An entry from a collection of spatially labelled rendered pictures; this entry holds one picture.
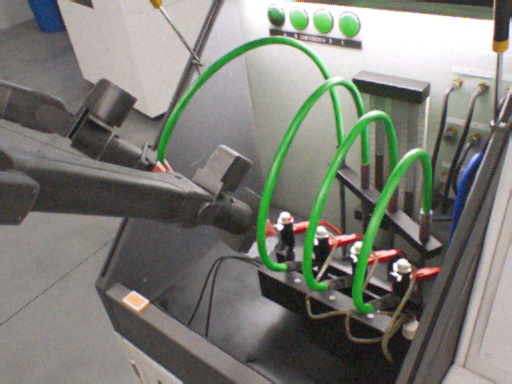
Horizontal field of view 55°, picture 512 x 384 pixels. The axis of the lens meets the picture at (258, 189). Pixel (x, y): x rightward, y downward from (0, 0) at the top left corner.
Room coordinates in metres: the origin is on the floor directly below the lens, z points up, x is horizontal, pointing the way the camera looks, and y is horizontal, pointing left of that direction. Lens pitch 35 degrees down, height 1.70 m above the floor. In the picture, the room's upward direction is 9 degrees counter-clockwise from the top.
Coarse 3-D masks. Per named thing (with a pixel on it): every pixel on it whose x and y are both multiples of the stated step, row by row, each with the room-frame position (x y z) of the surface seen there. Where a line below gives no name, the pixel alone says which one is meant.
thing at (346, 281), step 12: (360, 120) 0.63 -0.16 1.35; (372, 120) 0.65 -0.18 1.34; (384, 120) 0.67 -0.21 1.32; (348, 132) 0.62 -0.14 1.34; (348, 144) 0.60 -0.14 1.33; (396, 144) 0.70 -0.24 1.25; (336, 156) 0.59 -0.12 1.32; (396, 156) 0.70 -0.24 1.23; (336, 168) 0.57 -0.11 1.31; (324, 180) 0.57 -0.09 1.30; (324, 192) 0.55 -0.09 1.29; (396, 192) 0.71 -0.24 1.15; (324, 204) 0.55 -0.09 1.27; (396, 204) 0.71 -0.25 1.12; (312, 216) 0.54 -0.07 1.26; (312, 228) 0.53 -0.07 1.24; (312, 240) 0.52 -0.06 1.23; (312, 252) 0.52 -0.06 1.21; (312, 276) 0.52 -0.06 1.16; (348, 276) 0.60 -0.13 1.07; (312, 288) 0.52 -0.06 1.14; (324, 288) 0.54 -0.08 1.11; (336, 288) 0.56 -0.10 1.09
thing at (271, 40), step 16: (240, 48) 0.80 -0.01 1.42; (304, 48) 0.85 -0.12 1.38; (224, 64) 0.79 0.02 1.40; (320, 64) 0.86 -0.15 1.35; (192, 96) 0.76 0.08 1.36; (336, 96) 0.87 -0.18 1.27; (176, 112) 0.75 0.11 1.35; (336, 112) 0.87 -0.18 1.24; (336, 128) 0.88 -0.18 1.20; (160, 144) 0.74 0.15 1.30; (336, 144) 0.88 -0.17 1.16; (160, 160) 0.73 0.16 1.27
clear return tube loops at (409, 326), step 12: (336, 240) 0.66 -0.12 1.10; (372, 252) 0.61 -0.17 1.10; (324, 264) 0.62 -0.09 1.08; (336, 312) 0.57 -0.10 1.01; (348, 312) 0.53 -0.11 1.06; (384, 312) 0.55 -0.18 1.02; (396, 312) 0.50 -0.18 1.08; (348, 324) 0.52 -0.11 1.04; (396, 324) 0.52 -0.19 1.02; (408, 324) 0.53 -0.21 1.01; (348, 336) 0.51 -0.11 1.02; (384, 336) 0.47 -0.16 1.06; (408, 336) 0.52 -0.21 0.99; (384, 348) 0.47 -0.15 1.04
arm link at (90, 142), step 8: (88, 112) 0.76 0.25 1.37; (80, 120) 0.76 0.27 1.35; (88, 120) 0.75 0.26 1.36; (104, 120) 0.75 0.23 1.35; (80, 128) 0.74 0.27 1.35; (88, 128) 0.74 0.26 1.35; (96, 128) 0.74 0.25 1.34; (104, 128) 0.75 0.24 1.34; (72, 136) 0.74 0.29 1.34; (80, 136) 0.73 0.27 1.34; (88, 136) 0.73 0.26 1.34; (96, 136) 0.73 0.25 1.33; (104, 136) 0.74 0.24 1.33; (72, 144) 0.73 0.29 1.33; (80, 144) 0.72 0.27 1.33; (88, 144) 0.72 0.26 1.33; (96, 144) 0.72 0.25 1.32; (104, 144) 0.73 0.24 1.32; (88, 152) 0.72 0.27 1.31; (96, 152) 0.72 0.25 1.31
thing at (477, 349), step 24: (504, 168) 0.52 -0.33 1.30; (504, 192) 0.51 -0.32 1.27; (504, 216) 0.51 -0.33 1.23; (504, 240) 0.49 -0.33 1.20; (480, 264) 0.50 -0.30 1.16; (504, 264) 0.48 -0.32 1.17; (480, 288) 0.48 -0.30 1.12; (504, 288) 0.46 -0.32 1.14; (480, 312) 0.47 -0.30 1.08; (504, 312) 0.45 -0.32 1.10; (480, 336) 0.46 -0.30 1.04; (504, 336) 0.44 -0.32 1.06; (456, 360) 0.46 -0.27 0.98; (480, 360) 0.45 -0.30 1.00; (504, 360) 0.42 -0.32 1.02
